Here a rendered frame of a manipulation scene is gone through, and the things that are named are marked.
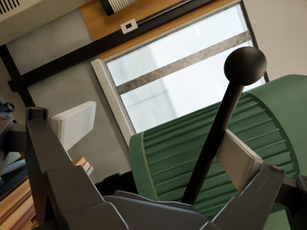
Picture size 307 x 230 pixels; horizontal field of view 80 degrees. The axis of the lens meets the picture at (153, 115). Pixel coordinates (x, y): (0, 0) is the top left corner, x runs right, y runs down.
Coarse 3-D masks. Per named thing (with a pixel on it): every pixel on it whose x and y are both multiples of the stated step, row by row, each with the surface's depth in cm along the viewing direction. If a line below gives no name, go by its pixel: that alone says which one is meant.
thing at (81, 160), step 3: (75, 159) 65; (78, 159) 63; (81, 159) 63; (84, 159) 64; (72, 162) 63; (75, 162) 61; (78, 162) 60; (81, 162) 62; (84, 162) 64; (75, 165) 58; (30, 219) 38; (27, 222) 37; (36, 222) 39; (24, 225) 36; (33, 225) 38; (21, 228) 35; (30, 228) 37
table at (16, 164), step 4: (16, 160) 44; (20, 160) 45; (24, 160) 46; (12, 164) 43; (16, 164) 44; (20, 164) 45; (24, 164) 46; (4, 168) 41; (8, 168) 41; (12, 168) 42; (16, 168) 43; (4, 172) 40
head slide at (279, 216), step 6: (276, 204) 29; (276, 210) 28; (282, 210) 28; (210, 216) 32; (270, 216) 28; (276, 216) 28; (282, 216) 28; (270, 222) 28; (276, 222) 28; (282, 222) 28; (288, 222) 28; (264, 228) 29; (270, 228) 29; (276, 228) 29; (282, 228) 29; (288, 228) 29
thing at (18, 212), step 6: (30, 198) 38; (24, 204) 36; (30, 204) 37; (18, 210) 34; (24, 210) 36; (12, 216) 33; (18, 216) 34; (6, 222) 32; (12, 222) 33; (0, 228) 31; (6, 228) 31
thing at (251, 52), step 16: (240, 48) 16; (256, 48) 15; (224, 64) 17; (240, 64) 15; (256, 64) 15; (240, 80) 16; (256, 80) 16; (224, 96) 17; (224, 112) 17; (224, 128) 17; (208, 144) 18; (208, 160) 18; (192, 176) 19; (192, 192) 19
